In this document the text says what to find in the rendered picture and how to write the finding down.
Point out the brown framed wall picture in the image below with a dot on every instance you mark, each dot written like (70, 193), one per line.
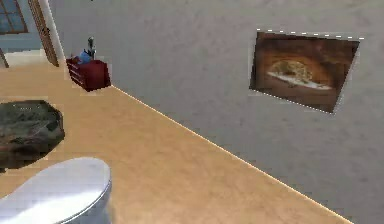
(300, 71)

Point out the dark slim bottle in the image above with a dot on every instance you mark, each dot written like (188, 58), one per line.
(90, 45)

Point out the red chest of drawers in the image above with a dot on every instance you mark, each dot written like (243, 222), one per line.
(90, 75)

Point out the blue object on chest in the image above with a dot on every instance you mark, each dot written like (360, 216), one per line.
(84, 57)

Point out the brown framed window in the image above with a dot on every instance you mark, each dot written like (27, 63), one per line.
(11, 16)

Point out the dark grey round cushion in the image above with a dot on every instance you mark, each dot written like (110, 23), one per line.
(28, 131)

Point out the white toilet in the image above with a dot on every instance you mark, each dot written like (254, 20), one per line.
(60, 195)

